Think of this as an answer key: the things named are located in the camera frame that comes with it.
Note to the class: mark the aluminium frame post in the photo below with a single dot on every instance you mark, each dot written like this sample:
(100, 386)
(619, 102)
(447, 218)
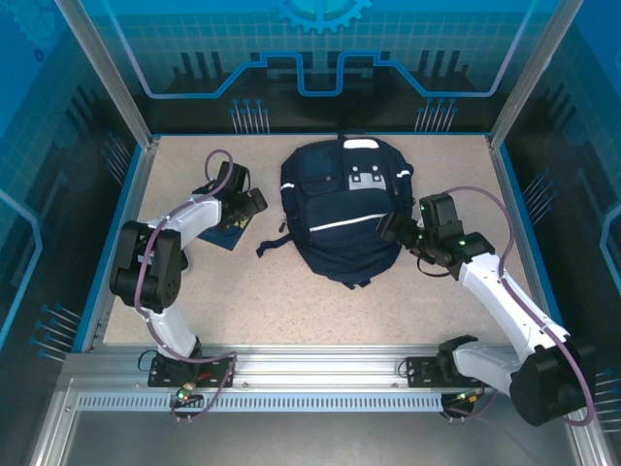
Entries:
(115, 82)
(533, 73)

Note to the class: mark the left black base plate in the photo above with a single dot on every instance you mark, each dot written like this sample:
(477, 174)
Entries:
(213, 374)

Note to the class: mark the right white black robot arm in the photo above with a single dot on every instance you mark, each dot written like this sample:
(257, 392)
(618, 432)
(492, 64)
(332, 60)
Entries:
(500, 296)

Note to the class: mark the grey metal front shelf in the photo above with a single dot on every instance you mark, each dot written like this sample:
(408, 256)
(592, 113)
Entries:
(315, 437)

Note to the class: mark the aluminium mounting rail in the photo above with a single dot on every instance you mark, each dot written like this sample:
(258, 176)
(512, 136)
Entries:
(315, 364)

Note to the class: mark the dark blue notebook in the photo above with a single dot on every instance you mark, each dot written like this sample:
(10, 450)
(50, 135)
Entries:
(216, 239)

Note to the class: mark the navy blue backpack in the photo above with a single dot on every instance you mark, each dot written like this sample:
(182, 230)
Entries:
(339, 242)

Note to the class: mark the green-lit adapter board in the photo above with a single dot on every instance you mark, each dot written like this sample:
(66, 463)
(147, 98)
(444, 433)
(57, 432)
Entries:
(183, 395)
(466, 398)

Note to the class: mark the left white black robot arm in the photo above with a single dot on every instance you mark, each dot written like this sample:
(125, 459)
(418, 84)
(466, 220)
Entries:
(194, 216)

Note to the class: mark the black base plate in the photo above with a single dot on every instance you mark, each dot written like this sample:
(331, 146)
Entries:
(419, 374)
(213, 374)

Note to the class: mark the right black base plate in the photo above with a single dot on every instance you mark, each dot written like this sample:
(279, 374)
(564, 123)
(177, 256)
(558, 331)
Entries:
(419, 374)

